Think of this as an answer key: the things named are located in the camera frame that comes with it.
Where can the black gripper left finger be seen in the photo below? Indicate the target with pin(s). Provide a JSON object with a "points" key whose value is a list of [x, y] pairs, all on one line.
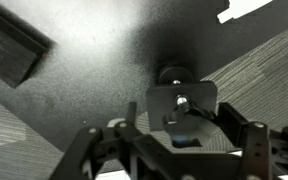
{"points": [[84, 150]]}

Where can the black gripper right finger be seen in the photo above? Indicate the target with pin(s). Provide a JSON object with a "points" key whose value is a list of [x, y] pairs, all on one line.
{"points": [[260, 150]]}

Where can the black table clamp with knob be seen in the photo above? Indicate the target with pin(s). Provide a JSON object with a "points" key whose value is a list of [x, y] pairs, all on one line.
{"points": [[184, 113]]}

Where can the black box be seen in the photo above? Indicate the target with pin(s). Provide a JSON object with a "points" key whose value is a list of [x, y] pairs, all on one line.
{"points": [[7, 50]]}

